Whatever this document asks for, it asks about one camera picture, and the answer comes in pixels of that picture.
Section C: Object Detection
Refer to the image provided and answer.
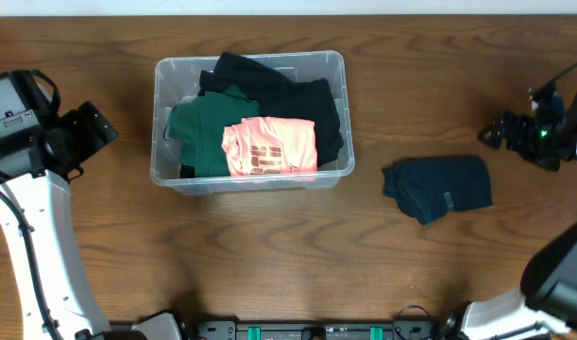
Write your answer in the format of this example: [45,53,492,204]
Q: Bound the black pants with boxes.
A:
[179,53,297,179]

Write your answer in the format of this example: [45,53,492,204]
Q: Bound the black ribbed garment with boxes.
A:
[260,78,344,166]

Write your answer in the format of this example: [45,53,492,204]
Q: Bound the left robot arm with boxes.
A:
[0,102,184,340]

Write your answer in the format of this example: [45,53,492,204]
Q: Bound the dark teal shirt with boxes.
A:
[382,156,493,226]

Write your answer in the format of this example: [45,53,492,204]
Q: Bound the dark green garment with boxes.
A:
[168,85,260,178]

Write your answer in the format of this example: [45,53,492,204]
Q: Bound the clear plastic storage container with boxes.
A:
[150,50,355,196]

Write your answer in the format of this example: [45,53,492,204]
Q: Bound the black mounting rail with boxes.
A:
[108,319,459,340]

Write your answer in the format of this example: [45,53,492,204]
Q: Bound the pink printed t-shirt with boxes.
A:
[221,117,317,177]

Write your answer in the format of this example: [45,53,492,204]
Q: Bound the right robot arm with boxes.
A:
[433,79,577,340]

